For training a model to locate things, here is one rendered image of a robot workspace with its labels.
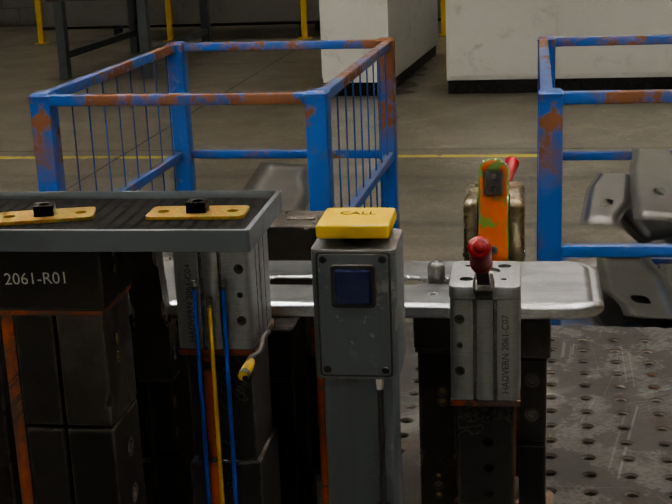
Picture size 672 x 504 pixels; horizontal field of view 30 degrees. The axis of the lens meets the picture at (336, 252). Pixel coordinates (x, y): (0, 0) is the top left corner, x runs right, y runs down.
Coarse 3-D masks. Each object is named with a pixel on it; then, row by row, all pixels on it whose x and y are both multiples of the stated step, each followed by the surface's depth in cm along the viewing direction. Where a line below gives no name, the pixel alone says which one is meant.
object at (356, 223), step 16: (336, 208) 106; (352, 208) 106; (368, 208) 106; (384, 208) 106; (320, 224) 102; (336, 224) 101; (352, 224) 101; (368, 224) 101; (384, 224) 101; (352, 240) 103; (368, 240) 103
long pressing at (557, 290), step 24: (168, 264) 150; (288, 264) 148; (408, 264) 146; (528, 264) 144; (552, 264) 144; (576, 264) 143; (168, 288) 140; (288, 288) 139; (312, 288) 138; (408, 288) 137; (432, 288) 137; (528, 288) 135; (552, 288) 135; (576, 288) 135; (600, 288) 136; (288, 312) 133; (312, 312) 132; (408, 312) 131; (432, 312) 131; (528, 312) 129; (552, 312) 129; (576, 312) 128; (600, 312) 130
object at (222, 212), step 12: (192, 204) 105; (204, 204) 105; (156, 216) 105; (168, 216) 105; (180, 216) 105; (192, 216) 104; (204, 216) 104; (216, 216) 104; (228, 216) 104; (240, 216) 104
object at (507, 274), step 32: (512, 288) 117; (480, 320) 118; (512, 320) 118; (480, 352) 119; (512, 352) 118; (480, 384) 120; (512, 384) 119; (480, 416) 122; (512, 416) 121; (480, 448) 123; (512, 448) 122; (480, 480) 124; (512, 480) 123
